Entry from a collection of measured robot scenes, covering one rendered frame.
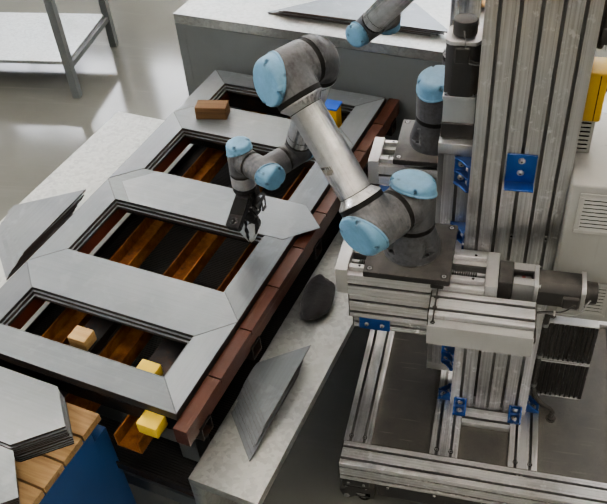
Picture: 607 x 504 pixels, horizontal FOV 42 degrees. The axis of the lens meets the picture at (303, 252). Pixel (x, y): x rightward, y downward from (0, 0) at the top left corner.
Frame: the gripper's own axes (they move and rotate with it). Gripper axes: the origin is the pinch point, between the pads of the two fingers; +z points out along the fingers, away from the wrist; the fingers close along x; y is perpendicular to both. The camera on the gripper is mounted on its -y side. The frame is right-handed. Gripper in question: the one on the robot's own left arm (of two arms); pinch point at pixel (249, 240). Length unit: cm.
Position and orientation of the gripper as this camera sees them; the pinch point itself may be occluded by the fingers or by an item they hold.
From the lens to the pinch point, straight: 245.8
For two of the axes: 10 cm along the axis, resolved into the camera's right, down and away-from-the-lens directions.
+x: -9.1, -2.3, 3.5
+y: 4.1, -6.4, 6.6
